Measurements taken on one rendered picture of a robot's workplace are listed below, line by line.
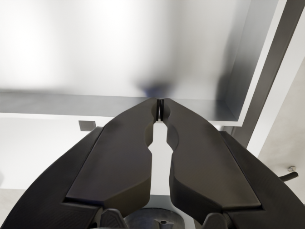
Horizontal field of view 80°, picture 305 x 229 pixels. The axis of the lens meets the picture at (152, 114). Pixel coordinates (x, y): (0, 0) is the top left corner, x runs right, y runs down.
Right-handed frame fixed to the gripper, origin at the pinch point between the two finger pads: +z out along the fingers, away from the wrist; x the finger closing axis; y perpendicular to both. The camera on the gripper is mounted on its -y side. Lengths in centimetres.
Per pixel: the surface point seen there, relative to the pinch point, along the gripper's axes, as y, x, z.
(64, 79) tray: 0.0, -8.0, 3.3
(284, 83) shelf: -0.2, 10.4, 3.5
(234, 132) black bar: 3.6, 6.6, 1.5
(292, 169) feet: 105, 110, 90
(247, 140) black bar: 4.4, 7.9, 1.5
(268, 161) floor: 99, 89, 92
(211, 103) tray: 1.5, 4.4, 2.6
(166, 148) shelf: 7.6, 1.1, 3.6
